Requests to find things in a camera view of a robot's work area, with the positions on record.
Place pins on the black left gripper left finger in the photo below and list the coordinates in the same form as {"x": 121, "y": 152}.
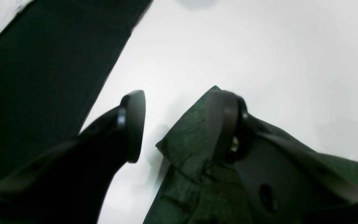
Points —
{"x": 116, "y": 136}

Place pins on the black garment on right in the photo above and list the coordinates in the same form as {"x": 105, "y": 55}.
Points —
{"x": 54, "y": 60}

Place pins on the dark green long-sleeve shirt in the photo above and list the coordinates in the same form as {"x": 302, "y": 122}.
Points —
{"x": 278, "y": 181}

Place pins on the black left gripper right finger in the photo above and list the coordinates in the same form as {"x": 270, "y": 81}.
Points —
{"x": 230, "y": 127}

